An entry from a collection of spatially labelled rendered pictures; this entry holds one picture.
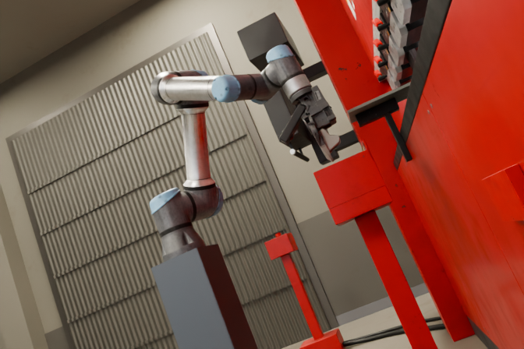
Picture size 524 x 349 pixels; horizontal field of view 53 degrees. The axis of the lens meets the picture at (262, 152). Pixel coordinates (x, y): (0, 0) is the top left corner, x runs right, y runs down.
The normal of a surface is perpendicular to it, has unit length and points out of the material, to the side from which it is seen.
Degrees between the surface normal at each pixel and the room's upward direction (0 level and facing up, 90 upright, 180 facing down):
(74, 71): 90
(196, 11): 90
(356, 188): 90
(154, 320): 90
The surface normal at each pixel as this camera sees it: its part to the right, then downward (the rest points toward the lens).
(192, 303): -0.30, -0.10
